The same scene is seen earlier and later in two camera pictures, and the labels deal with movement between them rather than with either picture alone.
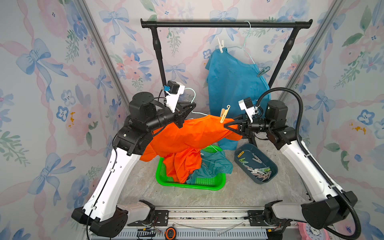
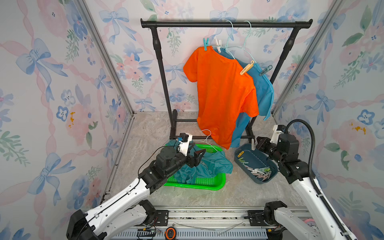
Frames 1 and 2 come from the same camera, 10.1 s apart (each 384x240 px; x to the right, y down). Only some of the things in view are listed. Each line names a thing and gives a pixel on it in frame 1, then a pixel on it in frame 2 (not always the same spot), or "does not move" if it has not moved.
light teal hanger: x=195 y=93 → x=226 y=47
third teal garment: x=213 y=164 does not move
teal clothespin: x=263 y=71 does not move
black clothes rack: x=297 y=24 does not move
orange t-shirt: x=181 y=148 → x=227 y=99
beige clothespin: x=224 y=112 → x=247 y=67
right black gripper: x=244 y=127 → x=261 y=145
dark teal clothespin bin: x=255 y=163 does not move
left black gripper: x=181 y=112 → x=195 y=160
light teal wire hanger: x=243 y=47 does not move
